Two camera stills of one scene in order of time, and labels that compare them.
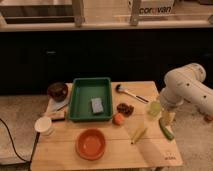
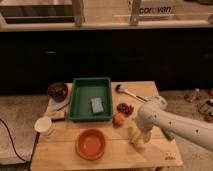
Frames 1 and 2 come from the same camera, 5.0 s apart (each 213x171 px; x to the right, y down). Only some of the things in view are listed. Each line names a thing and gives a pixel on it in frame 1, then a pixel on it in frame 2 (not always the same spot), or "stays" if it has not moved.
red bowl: (90, 144) stays
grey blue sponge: (97, 105) stays
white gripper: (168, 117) to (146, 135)
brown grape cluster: (125, 109) stays
